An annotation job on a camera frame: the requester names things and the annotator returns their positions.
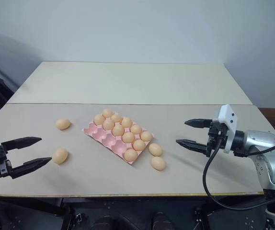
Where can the pink egg tray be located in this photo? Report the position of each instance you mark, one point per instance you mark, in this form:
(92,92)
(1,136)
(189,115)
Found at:
(108,141)

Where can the dark rounded shape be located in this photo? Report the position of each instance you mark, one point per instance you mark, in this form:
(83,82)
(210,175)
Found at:
(161,221)
(105,221)

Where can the black table frame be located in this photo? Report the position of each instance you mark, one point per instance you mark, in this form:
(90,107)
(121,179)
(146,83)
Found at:
(44,206)

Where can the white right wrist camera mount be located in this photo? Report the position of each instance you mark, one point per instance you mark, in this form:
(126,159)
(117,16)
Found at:
(228,117)

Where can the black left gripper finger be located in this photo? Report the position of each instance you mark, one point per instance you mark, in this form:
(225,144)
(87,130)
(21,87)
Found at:
(22,142)
(30,164)

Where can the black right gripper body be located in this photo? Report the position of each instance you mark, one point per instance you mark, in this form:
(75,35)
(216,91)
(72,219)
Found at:
(216,139)

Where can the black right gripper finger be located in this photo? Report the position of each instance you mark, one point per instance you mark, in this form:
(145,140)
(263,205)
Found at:
(192,145)
(198,123)

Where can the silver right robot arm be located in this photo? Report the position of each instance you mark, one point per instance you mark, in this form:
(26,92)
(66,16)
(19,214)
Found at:
(262,140)

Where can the brown egg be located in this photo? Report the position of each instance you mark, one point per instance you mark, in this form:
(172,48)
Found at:
(139,145)
(63,123)
(107,112)
(155,149)
(99,119)
(108,124)
(118,130)
(116,118)
(158,163)
(130,155)
(146,136)
(128,137)
(60,156)
(136,129)
(126,122)

